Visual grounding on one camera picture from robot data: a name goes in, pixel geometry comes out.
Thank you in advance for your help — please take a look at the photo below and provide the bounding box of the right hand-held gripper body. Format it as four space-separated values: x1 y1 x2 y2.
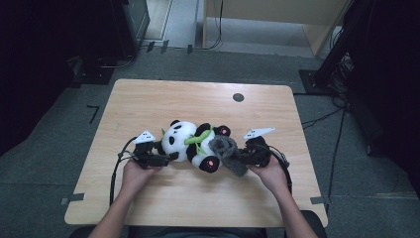
243 126 276 169

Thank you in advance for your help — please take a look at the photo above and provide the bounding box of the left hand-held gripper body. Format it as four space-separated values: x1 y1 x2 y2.
133 130 170 170

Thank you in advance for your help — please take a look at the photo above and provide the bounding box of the panda plush toy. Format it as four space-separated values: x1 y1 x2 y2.
155 119 233 175

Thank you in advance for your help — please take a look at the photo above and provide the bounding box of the grey fuzzy scarf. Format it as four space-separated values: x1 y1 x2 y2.
207 134 250 179

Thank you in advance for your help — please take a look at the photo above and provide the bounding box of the person's left hand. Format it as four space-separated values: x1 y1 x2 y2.
120 160 163 200

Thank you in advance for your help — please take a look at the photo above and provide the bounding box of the person's right hand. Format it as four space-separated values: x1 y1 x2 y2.
247 154 292 200

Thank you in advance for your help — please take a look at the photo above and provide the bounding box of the person's dark clothing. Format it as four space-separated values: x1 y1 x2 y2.
127 225 269 238

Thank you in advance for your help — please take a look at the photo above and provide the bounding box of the black flat stand base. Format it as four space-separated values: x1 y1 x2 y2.
67 55 116 89

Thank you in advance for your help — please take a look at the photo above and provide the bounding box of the black chair armrest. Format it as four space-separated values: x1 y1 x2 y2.
68 225 100 238

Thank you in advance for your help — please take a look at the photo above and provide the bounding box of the black metal stand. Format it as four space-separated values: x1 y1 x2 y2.
298 0 368 97

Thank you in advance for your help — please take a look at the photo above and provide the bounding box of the dark cabinet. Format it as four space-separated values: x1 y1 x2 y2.
110 0 152 60

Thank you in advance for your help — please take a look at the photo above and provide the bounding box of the light wooden furniture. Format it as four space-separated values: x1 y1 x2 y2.
201 0 352 58

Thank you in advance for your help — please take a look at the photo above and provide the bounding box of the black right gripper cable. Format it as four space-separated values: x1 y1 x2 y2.
263 144 294 195

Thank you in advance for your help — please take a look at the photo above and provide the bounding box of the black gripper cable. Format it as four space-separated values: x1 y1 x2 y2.
263 144 294 195
109 136 139 207

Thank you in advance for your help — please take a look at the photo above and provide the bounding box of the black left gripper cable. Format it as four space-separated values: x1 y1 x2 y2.
109 136 139 207

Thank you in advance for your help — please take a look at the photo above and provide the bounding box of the black floor cable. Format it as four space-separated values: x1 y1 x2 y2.
326 107 349 201

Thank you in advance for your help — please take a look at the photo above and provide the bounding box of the tangled cable bundle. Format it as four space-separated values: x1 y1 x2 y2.
329 52 355 107

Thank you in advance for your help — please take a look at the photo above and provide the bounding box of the black hanging cable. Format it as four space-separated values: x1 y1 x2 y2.
197 0 224 52

